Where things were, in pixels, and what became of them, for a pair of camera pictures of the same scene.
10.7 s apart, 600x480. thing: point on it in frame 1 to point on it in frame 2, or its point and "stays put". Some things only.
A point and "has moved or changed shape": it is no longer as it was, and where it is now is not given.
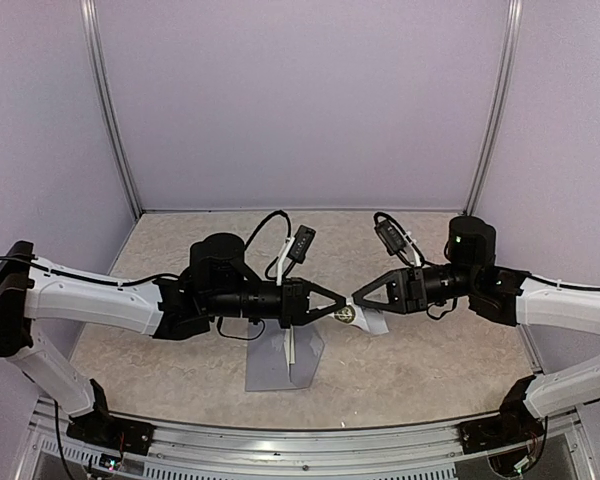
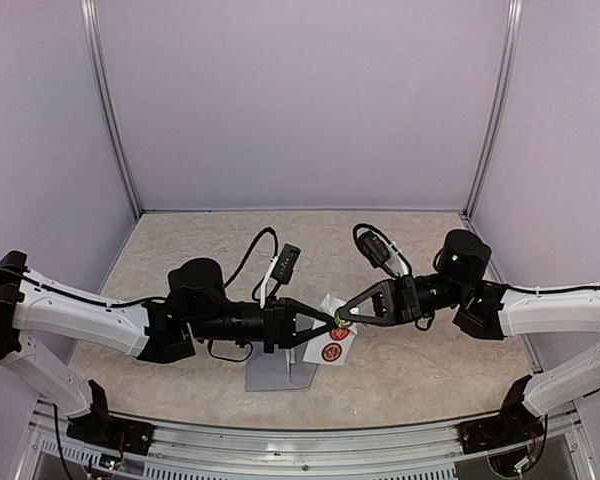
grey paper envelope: [267, 366] stays put
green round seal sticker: [347, 314] has moved or changed shape
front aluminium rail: [304, 450] stays put
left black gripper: [295, 303] to [285, 334]
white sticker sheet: [369, 319] has moved or changed shape
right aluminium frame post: [502, 105] stays put
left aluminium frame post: [88, 16] stays put
